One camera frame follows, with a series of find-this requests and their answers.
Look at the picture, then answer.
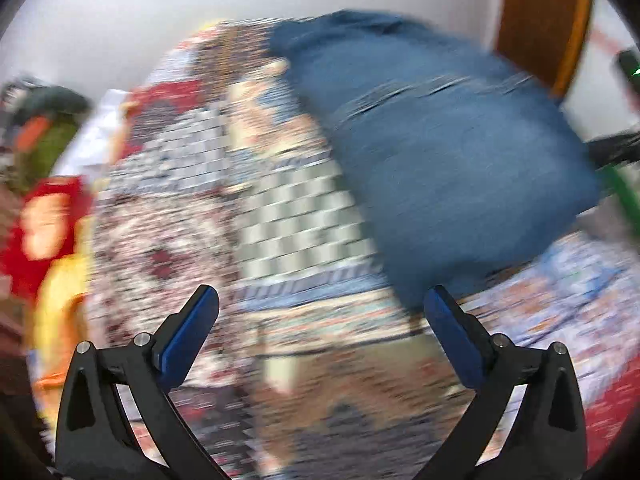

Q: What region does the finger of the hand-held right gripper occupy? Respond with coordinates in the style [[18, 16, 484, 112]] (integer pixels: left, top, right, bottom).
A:
[[584, 132, 640, 167]]

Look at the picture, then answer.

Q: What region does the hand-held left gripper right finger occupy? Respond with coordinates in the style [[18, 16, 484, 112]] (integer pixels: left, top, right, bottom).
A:
[[423, 284, 589, 480]]

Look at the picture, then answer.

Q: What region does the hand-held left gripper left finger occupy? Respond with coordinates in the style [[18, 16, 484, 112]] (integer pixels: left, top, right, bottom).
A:
[[55, 284, 221, 480]]

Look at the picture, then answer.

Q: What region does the blue denim jacket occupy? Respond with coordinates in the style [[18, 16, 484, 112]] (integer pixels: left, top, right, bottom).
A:
[[269, 9, 604, 312]]

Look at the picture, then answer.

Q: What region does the brown wooden door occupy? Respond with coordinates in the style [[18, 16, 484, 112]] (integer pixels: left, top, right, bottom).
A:
[[495, 0, 596, 100]]

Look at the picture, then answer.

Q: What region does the patterned patchwork bedspread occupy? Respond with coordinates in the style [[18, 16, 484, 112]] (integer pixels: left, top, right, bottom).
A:
[[82, 19, 640, 480]]

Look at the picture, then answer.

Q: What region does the red fluffy cloth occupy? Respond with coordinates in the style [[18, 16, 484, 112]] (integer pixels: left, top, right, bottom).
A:
[[0, 175, 96, 307]]

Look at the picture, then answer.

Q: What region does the white sheet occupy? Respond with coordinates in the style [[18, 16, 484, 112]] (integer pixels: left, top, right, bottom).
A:
[[54, 89, 132, 177]]

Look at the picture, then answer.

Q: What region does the orange box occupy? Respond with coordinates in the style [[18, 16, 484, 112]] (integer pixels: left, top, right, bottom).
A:
[[15, 117, 52, 152]]

